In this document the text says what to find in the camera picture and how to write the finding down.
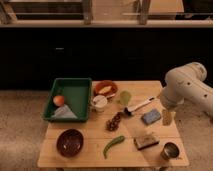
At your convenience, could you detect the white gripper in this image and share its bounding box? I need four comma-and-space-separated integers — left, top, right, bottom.
162, 101, 176, 126

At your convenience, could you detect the blue sponge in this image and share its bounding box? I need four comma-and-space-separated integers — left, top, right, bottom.
141, 109, 161, 125

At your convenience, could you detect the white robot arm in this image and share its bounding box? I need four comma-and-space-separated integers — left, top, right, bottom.
159, 62, 213, 120

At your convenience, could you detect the metal cup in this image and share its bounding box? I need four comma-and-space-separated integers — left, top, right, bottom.
161, 142, 180, 160

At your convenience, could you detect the light green plastic cup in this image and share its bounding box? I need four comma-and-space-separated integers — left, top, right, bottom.
118, 91, 131, 106

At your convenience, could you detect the white plastic cup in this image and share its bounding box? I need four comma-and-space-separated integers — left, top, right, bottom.
91, 95, 108, 112

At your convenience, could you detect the wooden table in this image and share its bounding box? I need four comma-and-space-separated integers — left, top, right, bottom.
37, 80, 190, 171

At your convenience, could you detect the green chili pepper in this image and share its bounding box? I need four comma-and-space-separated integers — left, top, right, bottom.
103, 135, 125, 159

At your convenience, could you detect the dark grape bunch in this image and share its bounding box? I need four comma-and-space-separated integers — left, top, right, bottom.
106, 112, 121, 131

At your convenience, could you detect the orange bowl with food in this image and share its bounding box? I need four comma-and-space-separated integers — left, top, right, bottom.
94, 80, 118, 96

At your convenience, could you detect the green plastic tray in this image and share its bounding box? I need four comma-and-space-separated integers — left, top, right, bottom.
42, 78, 92, 122

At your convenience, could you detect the dark brown bowl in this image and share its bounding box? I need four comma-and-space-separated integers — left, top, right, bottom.
56, 129, 84, 158

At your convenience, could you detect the grey folded cloth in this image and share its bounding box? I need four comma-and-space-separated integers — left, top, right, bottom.
53, 105, 77, 118

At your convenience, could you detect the red apple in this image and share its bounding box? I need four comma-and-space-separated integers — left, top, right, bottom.
53, 95, 65, 107

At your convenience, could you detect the white handled brush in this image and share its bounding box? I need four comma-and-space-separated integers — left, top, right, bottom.
124, 97, 155, 116

